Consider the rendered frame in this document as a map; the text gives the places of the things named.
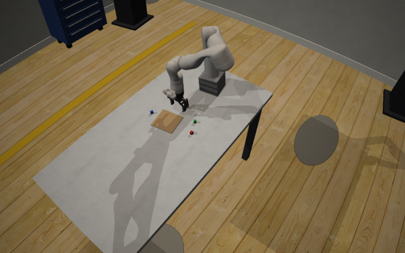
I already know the tan flat mat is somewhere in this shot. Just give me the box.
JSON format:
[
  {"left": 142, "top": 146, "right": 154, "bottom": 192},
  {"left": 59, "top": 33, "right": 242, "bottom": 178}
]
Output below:
[{"left": 151, "top": 109, "right": 183, "bottom": 134}]

